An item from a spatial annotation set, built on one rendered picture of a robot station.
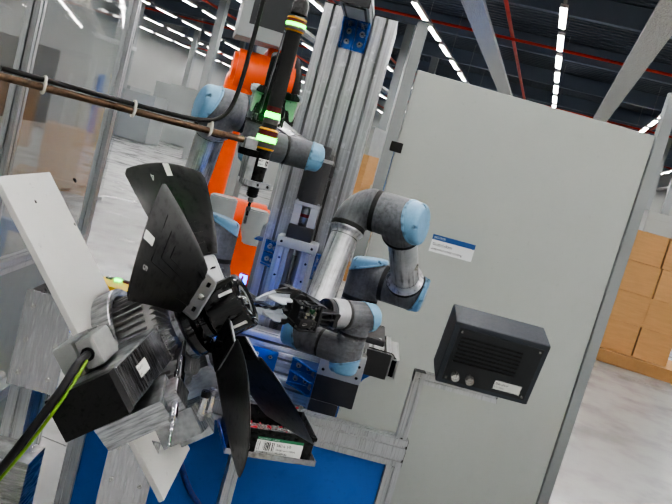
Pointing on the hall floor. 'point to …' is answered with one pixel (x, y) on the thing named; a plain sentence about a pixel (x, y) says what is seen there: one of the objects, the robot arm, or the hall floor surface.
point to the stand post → (21, 404)
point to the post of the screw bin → (228, 483)
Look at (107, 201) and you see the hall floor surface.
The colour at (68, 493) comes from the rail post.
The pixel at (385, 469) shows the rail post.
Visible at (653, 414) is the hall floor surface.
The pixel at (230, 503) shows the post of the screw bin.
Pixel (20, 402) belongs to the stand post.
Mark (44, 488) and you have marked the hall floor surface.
